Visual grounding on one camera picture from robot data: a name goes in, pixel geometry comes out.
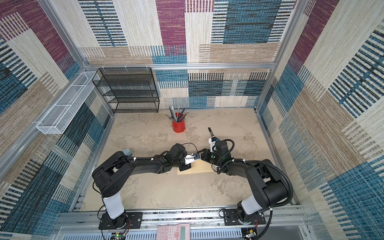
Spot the tan paper envelope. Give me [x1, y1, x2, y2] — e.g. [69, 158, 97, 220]
[177, 160, 214, 175]

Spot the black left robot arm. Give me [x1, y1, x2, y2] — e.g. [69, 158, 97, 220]
[92, 144, 187, 220]

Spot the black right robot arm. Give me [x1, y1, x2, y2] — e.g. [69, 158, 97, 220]
[200, 141, 294, 224]

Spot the black white marker pen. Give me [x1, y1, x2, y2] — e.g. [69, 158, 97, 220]
[208, 127, 215, 138]

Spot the red pen cup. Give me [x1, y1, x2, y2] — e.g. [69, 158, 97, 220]
[172, 120, 186, 133]

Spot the light blue stapler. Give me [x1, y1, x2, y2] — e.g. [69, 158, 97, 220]
[123, 149, 134, 157]

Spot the pink calculator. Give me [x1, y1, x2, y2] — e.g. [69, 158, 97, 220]
[156, 224, 191, 240]

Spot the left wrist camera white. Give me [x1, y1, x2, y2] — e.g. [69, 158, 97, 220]
[185, 153, 201, 165]

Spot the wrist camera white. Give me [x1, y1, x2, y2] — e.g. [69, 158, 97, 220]
[209, 136, 218, 153]
[185, 153, 201, 165]

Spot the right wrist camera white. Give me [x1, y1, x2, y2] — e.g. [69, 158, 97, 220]
[209, 136, 218, 153]

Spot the black corrugated cable conduit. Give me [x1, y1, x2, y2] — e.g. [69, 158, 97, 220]
[239, 160, 294, 208]

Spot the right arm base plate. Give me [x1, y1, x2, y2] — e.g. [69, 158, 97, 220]
[219, 208, 267, 226]

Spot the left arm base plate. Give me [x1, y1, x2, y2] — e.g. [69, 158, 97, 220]
[99, 212, 143, 231]

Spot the black wire shelf rack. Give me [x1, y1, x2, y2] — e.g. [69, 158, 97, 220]
[92, 67, 160, 114]

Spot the white mesh wall basket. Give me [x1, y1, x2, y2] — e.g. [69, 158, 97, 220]
[36, 72, 96, 135]

